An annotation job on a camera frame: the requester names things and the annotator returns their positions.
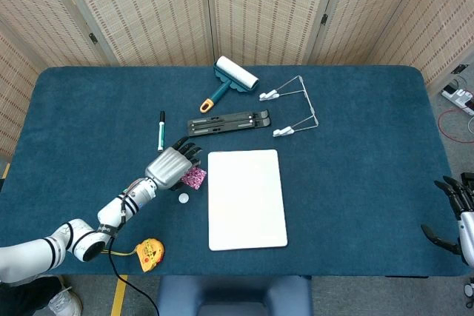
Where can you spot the yellow tape measure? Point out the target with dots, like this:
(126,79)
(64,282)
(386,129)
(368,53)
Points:
(150,255)

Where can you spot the green white marker pen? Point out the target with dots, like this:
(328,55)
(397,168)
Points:
(161,134)

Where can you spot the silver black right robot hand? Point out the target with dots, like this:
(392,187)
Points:
(466,201)

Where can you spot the white shoe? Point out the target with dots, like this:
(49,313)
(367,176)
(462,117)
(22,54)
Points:
(64,301)

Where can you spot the blue padded seat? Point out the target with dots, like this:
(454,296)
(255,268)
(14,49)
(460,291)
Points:
(233,295)

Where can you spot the pink patterned card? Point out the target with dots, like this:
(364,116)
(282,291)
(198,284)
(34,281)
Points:
(196,179)

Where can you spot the black folding stand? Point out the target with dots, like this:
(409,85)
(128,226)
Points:
(222,123)

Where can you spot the woven folding screen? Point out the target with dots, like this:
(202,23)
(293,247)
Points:
(148,9)

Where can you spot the white magnetic board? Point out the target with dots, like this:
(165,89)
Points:
(246,201)

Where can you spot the teal lint roller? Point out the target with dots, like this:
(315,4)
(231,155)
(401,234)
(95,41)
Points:
(237,73)

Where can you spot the white power strip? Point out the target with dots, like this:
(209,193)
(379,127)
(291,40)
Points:
(459,95)

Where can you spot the white round magnet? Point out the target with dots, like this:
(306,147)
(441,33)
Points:
(183,198)

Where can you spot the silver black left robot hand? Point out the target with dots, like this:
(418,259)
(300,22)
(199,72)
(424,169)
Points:
(166,168)

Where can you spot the blue table cloth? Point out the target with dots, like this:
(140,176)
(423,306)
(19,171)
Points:
(352,183)

